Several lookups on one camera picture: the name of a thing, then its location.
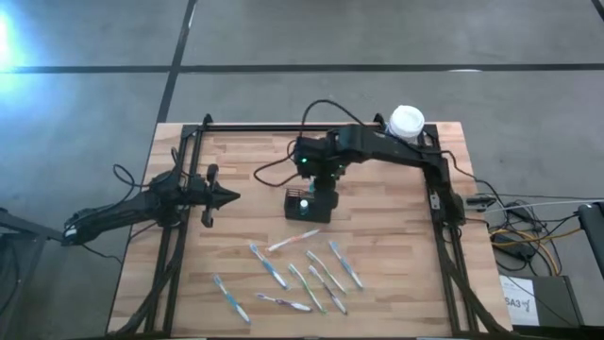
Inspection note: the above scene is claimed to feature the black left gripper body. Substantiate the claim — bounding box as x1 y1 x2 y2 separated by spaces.
183 164 221 228

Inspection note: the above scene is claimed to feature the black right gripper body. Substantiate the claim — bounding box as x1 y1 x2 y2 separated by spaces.
309 175 340 223

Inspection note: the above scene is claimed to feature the orange white toothbrush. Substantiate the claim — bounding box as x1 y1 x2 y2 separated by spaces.
264 229 321 253

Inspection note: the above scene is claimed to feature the blue white toothbrush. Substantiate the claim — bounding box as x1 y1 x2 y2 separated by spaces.
248 243 290 291
327 240 365 290
211 273 252 326

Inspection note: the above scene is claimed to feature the green white toothbrush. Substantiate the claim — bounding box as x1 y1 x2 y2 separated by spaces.
287 263 327 315
305 249 348 295

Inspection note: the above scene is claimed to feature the short green toothbrush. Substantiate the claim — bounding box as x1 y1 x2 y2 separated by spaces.
308 264 349 316

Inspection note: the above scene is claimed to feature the purple white toothbrush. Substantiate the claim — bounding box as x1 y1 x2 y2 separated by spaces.
254 292 313 313

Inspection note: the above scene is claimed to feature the yellow blue wipes canister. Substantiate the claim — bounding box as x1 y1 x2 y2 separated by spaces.
385 104 426 143

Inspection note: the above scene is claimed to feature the dark metal stand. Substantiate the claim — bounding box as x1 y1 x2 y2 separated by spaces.
0 207 76 340

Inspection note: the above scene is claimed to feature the black power brick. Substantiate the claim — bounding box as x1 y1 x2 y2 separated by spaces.
493 233 534 261

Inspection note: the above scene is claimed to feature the white paper label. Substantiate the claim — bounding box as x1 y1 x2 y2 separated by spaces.
499 276 541 327

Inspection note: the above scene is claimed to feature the black computer case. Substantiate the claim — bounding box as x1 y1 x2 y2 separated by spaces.
499 275 586 328

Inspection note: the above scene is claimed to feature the black curved furniture part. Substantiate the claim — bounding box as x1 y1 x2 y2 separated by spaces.
578 201 604 280

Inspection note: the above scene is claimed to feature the black wire caddy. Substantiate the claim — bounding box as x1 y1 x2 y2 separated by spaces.
284 187 339 225

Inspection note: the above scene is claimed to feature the black aluminium rig frame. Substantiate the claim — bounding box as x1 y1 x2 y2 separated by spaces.
108 112 513 337

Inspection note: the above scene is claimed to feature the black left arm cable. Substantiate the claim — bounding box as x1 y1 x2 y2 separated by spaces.
112 145 199 191

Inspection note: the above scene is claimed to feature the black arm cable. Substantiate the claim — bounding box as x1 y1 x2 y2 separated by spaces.
112 145 199 191
253 98 367 189

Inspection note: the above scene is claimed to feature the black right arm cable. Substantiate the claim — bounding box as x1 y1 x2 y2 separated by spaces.
253 98 367 189

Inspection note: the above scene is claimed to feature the yellow floor cable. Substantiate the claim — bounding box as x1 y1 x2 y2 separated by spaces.
490 229 581 278

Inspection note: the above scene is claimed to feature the white floor cable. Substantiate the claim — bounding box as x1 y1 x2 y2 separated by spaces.
480 198 604 213

